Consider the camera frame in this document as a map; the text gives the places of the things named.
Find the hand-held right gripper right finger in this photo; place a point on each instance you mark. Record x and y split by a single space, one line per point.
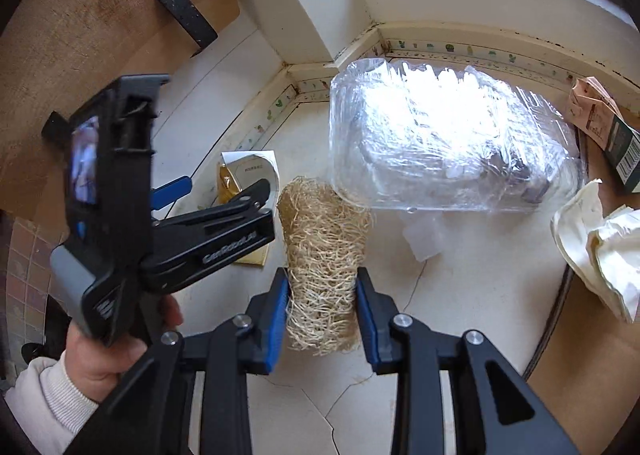
365 320

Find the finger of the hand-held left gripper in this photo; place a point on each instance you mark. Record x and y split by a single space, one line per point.
235 207
170 191

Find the beige green milk carton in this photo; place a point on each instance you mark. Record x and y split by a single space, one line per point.
620 145

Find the clear plastic container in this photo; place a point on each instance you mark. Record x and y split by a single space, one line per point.
450 135

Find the yellow and white box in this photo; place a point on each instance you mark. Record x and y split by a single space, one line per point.
245 170

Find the small clear plastic piece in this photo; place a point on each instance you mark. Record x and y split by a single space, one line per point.
420 240

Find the crumpled white paper bag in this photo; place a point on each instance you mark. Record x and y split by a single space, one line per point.
600 255

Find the wooden cutting board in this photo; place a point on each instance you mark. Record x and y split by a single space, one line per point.
75 10

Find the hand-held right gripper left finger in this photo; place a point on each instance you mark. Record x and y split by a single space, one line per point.
277 320

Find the beige loofah sponge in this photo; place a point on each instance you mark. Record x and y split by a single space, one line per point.
320 260

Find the brown cardboard sheet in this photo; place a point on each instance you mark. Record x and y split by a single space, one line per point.
590 375

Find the white cutting board stand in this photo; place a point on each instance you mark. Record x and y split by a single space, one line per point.
187 20

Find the person's left forearm white sleeve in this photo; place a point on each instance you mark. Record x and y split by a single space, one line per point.
45 400

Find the person's left hand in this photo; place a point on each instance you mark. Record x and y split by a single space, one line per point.
100 365

